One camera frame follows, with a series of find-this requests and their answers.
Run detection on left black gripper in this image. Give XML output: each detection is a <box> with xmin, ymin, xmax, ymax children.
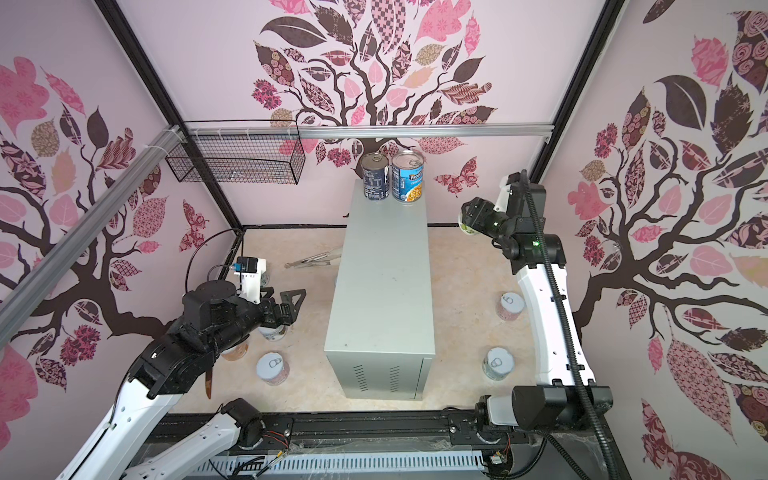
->
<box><xmin>208</xmin><ymin>285</ymin><xmax>306</xmax><ymax>357</ymax></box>

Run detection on blue chicken noodle soup can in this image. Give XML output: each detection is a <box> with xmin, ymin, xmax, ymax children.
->
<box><xmin>391</xmin><ymin>150</ymin><xmax>424</xmax><ymax>203</ymax></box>

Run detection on dark navy tall can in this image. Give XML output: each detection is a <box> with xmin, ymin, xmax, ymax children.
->
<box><xmin>360</xmin><ymin>153</ymin><xmax>390</xmax><ymax>201</ymax></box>

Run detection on green short can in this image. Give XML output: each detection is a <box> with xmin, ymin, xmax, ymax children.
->
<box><xmin>458</xmin><ymin>220</ymin><xmax>478</xmax><ymax>235</ymax></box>

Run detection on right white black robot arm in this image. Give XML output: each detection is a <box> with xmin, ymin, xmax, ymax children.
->
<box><xmin>459</xmin><ymin>171</ymin><xmax>629</xmax><ymax>479</ymax></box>

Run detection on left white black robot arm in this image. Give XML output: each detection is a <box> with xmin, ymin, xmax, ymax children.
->
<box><xmin>59</xmin><ymin>280</ymin><xmax>306</xmax><ymax>479</ymax></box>

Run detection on grey metal cabinet counter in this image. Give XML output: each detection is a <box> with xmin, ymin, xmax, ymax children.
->
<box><xmin>324</xmin><ymin>182</ymin><xmax>436</xmax><ymax>401</ymax></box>

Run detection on teal short can left middle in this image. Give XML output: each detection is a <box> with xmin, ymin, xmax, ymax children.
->
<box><xmin>258</xmin><ymin>325</ymin><xmax>287</xmax><ymax>342</ymax></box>

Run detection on teal short can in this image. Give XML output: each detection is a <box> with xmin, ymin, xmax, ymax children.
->
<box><xmin>482</xmin><ymin>347</ymin><xmax>515</xmax><ymax>381</ymax></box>
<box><xmin>258</xmin><ymin>325</ymin><xmax>287</xmax><ymax>342</ymax></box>

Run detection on metal tongs cream tips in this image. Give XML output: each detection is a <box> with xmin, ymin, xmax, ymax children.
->
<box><xmin>284</xmin><ymin>248</ymin><xmax>343</xmax><ymax>269</ymax></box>

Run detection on pink short can left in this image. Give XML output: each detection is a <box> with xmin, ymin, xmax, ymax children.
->
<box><xmin>256</xmin><ymin>351</ymin><xmax>290</xmax><ymax>386</ymax></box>

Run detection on pink short can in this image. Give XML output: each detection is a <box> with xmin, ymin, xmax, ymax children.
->
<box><xmin>256</xmin><ymin>351</ymin><xmax>290</xmax><ymax>386</ymax></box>
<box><xmin>496</xmin><ymin>292</ymin><xmax>526</xmax><ymax>321</ymax></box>

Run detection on brown short can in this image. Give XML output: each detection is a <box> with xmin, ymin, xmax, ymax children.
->
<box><xmin>221</xmin><ymin>342</ymin><xmax>249</xmax><ymax>362</ymax></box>

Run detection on pink short can right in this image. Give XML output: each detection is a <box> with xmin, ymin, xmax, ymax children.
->
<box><xmin>496</xmin><ymin>292</ymin><xmax>526</xmax><ymax>321</ymax></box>

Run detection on brown wooden knife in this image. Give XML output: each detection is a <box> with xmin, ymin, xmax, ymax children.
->
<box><xmin>204</xmin><ymin>369</ymin><xmax>213</xmax><ymax>399</ymax></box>

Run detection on teal short can right front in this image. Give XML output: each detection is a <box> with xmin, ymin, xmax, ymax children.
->
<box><xmin>482</xmin><ymin>347</ymin><xmax>515</xmax><ymax>381</ymax></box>

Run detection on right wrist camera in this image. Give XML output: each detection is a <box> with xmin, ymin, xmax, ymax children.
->
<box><xmin>502</xmin><ymin>172</ymin><xmax>529</xmax><ymax>217</ymax></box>

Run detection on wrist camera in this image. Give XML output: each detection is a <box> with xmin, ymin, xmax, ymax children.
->
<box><xmin>234</xmin><ymin>256</ymin><xmax>267</xmax><ymax>304</ymax></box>
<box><xmin>502</xmin><ymin>172</ymin><xmax>529</xmax><ymax>217</ymax></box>

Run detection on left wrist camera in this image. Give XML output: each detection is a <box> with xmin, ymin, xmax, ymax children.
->
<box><xmin>234</xmin><ymin>256</ymin><xmax>267</xmax><ymax>304</ymax></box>

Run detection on black wire basket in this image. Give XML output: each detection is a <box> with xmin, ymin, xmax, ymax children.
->
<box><xmin>165</xmin><ymin>119</ymin><xmax>306</xmax><ymax>185</ymax></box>

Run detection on white slotted cable duct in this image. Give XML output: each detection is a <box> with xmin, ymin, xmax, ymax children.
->
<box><xmin>181</xmin><ymin>451</ymin><xmax>486</xmax><ymax>479</ymax></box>

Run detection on aluminium rail back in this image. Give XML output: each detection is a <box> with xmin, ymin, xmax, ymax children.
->
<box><xmin>188</xmin><ymin>123</ymin><xmax>554</xmax><ymax>139</ymax></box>

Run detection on aluminium rail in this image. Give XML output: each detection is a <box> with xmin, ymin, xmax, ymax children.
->
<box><xmin>188</xmin><ymin>123</ymin><xmax>554</xmax><ymax>139</ymax></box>
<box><xmin>1</xmin><ymin>125</ymin><xmax>183</xmax><ymax>345</ymax></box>

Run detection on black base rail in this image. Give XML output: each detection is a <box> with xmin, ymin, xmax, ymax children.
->
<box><xmin>107</xmin><ymin>407</ymin><xmax>613</xmax><ymax>480</ymax></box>

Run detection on aluminium rail left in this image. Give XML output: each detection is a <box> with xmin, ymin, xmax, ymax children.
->
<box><xmin>1</xmin><ymin>125</ymin><xmax>183</xmax><ymax>345</ymax></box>

